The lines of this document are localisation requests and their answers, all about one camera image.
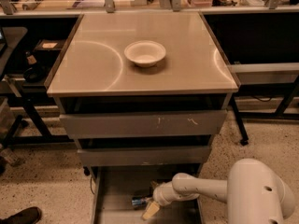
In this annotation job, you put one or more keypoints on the black shoe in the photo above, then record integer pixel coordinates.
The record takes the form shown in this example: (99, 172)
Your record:
(29, 215)

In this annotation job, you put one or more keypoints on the black table frame right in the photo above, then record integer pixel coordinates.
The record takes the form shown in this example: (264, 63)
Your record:
(271, 80)

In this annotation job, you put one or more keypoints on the grey middle drawer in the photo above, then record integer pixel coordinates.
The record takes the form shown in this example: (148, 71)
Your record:
(143, 156)

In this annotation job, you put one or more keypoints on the silver blue redbull can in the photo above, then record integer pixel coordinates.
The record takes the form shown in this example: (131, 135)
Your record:
(141, 201)

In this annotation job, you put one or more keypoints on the black headphones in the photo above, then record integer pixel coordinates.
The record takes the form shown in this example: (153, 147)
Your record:
(34, 74)

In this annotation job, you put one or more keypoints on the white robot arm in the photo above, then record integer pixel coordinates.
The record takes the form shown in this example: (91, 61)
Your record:
(254, 194)

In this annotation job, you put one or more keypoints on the grey drawer cabinet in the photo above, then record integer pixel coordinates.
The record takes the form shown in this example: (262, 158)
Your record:
(95, 77)

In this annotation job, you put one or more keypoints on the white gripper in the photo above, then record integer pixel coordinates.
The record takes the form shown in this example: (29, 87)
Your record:
(161, 194)

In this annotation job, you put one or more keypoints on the black desk left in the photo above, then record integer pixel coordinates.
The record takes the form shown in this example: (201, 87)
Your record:
(27, 100)

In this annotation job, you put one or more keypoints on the white paper bowl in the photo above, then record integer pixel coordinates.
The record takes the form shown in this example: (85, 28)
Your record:
(145, 53)

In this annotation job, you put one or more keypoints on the grey top drawer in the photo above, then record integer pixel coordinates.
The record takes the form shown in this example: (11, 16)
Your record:
(143, 124)

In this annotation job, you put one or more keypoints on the grey open bottom drawer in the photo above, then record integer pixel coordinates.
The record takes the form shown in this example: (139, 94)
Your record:
(117, 186)

